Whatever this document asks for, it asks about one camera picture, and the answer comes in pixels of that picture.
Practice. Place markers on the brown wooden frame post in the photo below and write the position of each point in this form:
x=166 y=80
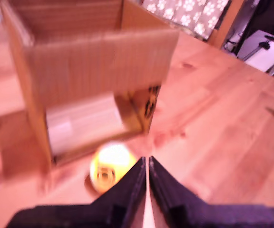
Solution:
x=227 y=26

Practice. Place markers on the orange and white footbag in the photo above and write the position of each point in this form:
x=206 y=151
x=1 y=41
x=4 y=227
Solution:
x=113 y=156

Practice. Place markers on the cardboard dice tower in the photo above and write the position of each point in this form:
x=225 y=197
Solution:
x=91 y=59

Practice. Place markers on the white step stool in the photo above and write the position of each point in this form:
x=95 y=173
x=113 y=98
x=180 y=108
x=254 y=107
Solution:
x=260 y=52

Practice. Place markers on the grey paw print bag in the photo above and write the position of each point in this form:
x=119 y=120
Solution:
x=187 y=14

